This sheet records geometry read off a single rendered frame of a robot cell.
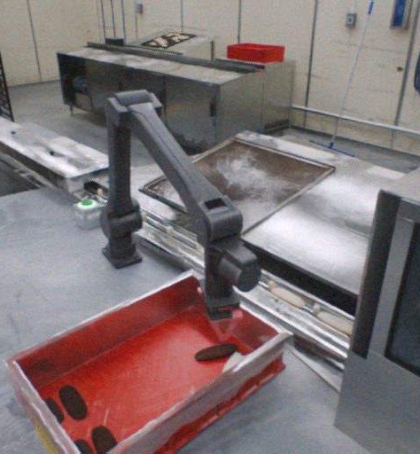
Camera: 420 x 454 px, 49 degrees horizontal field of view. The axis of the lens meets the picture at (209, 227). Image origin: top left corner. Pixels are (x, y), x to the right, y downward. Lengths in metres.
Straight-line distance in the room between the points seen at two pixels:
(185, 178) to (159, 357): 0.41
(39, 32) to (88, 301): 7.83
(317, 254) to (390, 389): 0.56
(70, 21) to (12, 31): 1.05
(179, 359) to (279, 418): 0.25
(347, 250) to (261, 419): 0.56
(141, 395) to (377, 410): 0.45
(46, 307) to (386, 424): 0.84
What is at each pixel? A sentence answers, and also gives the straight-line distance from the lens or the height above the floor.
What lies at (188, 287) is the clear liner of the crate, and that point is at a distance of 1.14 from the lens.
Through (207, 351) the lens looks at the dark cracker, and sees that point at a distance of 1.04.
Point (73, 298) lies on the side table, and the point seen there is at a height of 0.82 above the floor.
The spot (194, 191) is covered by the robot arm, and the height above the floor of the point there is 1.21.
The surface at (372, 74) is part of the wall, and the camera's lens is 5.13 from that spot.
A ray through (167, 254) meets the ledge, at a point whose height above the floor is 0.85.
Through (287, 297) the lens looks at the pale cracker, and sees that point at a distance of 1.17.
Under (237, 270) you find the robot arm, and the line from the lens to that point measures 0.82.
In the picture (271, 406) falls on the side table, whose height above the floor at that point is 0.82.
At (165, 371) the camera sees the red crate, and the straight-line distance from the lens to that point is 1.03.
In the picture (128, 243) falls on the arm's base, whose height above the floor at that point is 0.88.
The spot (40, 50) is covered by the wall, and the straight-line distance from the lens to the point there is 8.89.
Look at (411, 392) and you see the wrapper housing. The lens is 0.81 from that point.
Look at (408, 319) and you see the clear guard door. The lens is 0.74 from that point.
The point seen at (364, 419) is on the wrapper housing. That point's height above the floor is 0.89.
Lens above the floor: 1.55
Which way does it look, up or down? 28 degrees down
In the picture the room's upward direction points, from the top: straight up
